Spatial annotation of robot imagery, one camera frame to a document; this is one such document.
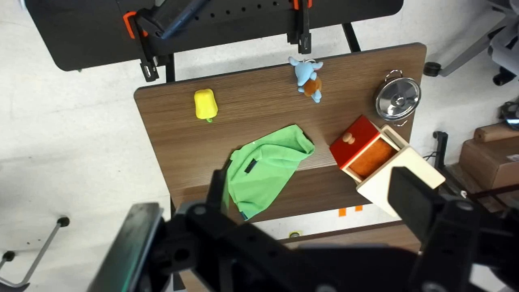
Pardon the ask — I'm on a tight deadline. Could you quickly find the black clamp with orange handle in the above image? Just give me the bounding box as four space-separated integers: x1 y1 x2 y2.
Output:
122 7 163 85
284 0 315 55

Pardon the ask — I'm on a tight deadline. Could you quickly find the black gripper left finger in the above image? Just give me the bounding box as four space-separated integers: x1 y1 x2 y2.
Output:
164 167 257 256

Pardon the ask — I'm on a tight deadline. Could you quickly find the yellow toy bell pepper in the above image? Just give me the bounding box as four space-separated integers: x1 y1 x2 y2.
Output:
193 88 221 123

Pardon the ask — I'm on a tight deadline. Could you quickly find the grey office chair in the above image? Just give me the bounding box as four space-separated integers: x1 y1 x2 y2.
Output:
424 0 519 88

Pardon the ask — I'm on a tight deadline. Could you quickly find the small steel pot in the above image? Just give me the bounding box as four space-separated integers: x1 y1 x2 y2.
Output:
372 67 425 130

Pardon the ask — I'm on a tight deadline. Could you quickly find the brown cardboard box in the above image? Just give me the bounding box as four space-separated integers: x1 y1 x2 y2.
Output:
459 120 519 192

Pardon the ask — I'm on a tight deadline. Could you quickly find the orange floor tape mark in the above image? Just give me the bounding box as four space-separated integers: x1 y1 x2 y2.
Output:
338 203 365 219

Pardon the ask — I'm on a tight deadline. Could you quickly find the black stand foot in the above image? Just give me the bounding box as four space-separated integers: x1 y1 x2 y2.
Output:
432 130 451 170

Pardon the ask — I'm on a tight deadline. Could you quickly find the green cloth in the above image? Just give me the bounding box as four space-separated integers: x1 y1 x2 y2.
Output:
226 123 317 221

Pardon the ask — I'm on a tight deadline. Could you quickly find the wooden table with black frame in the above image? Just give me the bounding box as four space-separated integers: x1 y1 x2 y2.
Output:
133 21 429 292

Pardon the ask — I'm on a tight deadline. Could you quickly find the grey metal stand leg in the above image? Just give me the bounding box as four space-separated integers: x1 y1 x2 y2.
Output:
0 214 73 291

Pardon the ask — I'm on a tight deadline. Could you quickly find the wooden box with red drawer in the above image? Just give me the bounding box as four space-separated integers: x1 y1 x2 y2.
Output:
328 114 448 219

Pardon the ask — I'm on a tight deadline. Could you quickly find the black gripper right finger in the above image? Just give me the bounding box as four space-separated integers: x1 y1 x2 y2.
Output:
388 166 489 292

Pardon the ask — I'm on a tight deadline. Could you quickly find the blue plush toy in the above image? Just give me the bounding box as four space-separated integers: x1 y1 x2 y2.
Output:
287 55 326 106

